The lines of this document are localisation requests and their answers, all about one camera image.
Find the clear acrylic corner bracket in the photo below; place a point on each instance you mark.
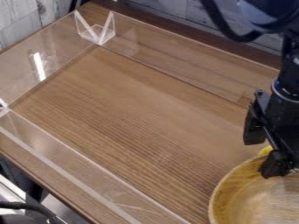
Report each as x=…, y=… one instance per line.
x=100, y=34

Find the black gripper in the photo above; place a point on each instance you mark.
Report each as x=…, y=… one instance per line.
x=273, y=120

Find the black table frame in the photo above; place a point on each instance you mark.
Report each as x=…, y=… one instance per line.
x=27, y=203

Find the brown wooden bowl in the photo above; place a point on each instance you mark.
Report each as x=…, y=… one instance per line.
x=248, y=199

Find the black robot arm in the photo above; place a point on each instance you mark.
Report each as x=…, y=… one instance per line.
x=277, y=16

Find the yellow lemon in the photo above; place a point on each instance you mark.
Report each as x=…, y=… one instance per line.
x=266, y=150

